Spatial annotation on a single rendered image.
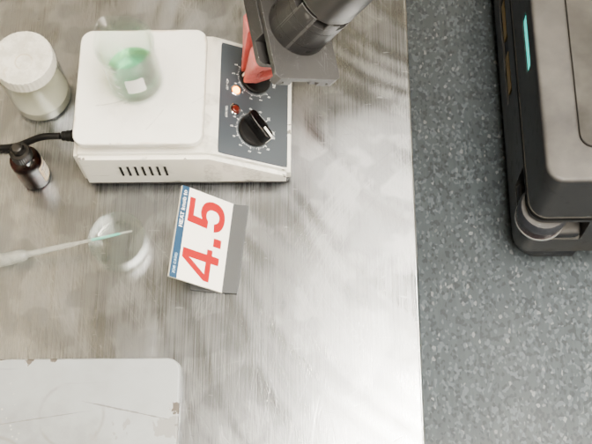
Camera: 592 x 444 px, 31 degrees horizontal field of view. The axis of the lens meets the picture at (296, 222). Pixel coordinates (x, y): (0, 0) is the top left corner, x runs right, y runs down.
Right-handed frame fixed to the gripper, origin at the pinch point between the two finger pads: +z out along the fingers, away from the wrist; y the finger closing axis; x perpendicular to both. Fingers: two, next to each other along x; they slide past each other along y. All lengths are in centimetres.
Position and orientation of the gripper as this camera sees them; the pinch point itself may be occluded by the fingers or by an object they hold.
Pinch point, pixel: (252, 72)
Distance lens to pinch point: 101.8
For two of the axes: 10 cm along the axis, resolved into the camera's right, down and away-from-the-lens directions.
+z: -4.7, 3.3, 8.2
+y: 2.0, 9.4, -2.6
